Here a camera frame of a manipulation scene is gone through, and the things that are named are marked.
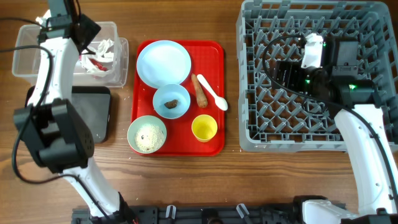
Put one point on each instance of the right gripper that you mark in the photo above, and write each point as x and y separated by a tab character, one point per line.
292	70

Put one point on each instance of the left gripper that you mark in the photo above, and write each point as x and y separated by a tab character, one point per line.
91	32

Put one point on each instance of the red snack wrapper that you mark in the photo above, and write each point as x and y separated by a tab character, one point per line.
91	65

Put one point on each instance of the large light blue plate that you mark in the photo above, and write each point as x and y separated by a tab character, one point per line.
163	62

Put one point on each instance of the yellow plastic cup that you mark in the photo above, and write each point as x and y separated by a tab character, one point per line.
204	127

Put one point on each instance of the small light blue bowl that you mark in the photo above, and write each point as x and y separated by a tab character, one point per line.
171	92

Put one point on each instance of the brown food scrap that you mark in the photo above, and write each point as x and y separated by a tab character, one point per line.
171	104

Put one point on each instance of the light green bowl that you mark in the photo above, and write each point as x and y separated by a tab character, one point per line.
137	123

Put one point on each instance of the white rice pile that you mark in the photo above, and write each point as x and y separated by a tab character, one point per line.
149	138

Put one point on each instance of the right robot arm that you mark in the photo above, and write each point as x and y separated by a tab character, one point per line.
328	72

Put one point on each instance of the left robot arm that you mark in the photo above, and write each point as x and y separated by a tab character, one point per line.
51	128

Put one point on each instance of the clear plastic waste bin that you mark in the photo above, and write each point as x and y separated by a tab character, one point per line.
26	62

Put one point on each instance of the grey dishwasher rack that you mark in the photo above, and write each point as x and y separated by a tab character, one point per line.
273	120

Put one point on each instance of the black rectangular tray bin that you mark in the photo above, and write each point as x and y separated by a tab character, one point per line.
93	104

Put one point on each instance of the white plastic spoon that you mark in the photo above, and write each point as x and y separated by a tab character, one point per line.
220	102

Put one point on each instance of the brown carrot stick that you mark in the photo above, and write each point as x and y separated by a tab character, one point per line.
200	96

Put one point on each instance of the red serving tray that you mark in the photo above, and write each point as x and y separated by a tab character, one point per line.
207	59

